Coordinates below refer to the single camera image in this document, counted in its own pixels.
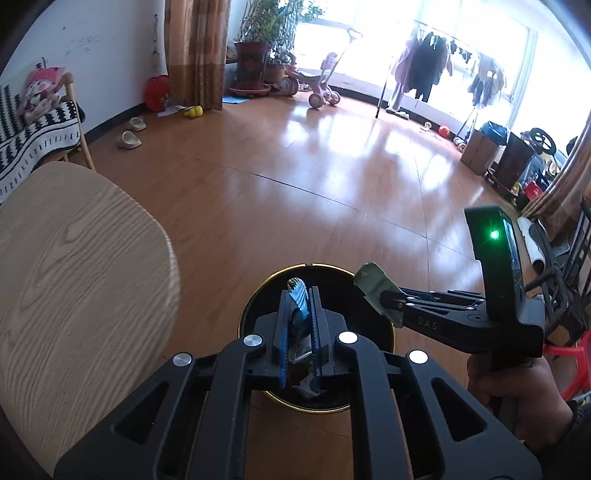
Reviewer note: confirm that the green snack wrapper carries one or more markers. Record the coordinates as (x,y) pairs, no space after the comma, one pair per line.
(371,284)

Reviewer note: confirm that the wooden bench frame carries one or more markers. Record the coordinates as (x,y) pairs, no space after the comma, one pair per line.
(83,143)

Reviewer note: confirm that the beige curtain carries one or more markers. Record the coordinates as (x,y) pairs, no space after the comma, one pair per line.
(565,184)

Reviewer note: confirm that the red toy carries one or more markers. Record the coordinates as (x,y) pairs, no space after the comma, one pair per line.
(533,189)

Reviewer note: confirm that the red bucket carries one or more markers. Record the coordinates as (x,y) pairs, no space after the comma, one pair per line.
(157,93)

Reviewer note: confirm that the brown patterned curtain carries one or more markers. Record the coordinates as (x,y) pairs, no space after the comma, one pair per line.
(196,50)

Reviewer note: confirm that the yellow toy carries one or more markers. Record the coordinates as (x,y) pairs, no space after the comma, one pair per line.
(194,111)

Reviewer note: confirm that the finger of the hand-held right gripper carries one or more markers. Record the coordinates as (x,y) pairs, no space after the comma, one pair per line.
(443,327)
(438,297)

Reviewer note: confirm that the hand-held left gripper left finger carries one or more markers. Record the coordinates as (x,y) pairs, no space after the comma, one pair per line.
(281,332)

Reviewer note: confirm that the blue mat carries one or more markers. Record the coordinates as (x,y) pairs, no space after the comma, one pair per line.
(231,99)

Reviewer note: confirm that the red ball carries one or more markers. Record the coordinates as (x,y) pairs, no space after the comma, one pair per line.
(443,131)

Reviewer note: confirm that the white paper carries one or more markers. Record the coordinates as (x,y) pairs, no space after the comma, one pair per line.
(170,110)

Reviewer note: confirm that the large potted plant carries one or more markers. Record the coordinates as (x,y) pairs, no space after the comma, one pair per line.
(251,64)

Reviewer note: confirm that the red plastic stool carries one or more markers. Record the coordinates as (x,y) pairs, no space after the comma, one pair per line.
(565,353)

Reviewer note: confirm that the black box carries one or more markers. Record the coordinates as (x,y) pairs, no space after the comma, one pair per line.
(513,157)

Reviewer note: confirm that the black trash bin gold rim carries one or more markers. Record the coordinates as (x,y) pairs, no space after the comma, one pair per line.
(263,304)

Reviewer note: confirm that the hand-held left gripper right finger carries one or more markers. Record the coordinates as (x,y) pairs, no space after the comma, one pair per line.
(316,323)

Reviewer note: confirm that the red pink pillow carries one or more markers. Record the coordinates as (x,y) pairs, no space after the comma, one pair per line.
(39,92)

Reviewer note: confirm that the white roll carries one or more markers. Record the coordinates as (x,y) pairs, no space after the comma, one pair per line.
(531,242)

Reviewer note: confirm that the black toy car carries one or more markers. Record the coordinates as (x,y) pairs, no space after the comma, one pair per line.
(544,141)

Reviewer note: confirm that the blue bag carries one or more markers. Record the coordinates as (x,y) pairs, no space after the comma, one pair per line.
(495,131)

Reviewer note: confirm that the row of hanging clothes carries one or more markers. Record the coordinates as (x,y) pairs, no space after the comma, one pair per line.
(422,64)

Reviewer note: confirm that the metal clothes rack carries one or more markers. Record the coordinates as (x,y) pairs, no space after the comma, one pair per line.
(383,92)

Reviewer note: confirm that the pink children's tricycle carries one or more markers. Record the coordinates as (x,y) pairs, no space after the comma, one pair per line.
(321,94)

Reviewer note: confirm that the cardboard box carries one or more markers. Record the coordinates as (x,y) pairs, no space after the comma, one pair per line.
(478,152)

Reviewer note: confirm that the beige slipper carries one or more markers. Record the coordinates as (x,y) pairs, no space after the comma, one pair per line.
(129,140)
(136,123)

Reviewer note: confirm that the small potted plant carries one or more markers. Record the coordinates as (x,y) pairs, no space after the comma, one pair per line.
(276,73)

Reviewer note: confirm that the black white striped blanket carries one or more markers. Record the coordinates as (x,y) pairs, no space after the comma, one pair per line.
(32,134)

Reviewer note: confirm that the white crumpled wrapper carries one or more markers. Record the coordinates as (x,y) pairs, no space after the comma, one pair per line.
(307,390)

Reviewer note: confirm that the blue white snack wrapper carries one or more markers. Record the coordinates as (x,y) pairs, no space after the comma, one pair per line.
(298,302)

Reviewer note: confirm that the person's right hand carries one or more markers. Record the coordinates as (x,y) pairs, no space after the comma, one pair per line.
(521,397)

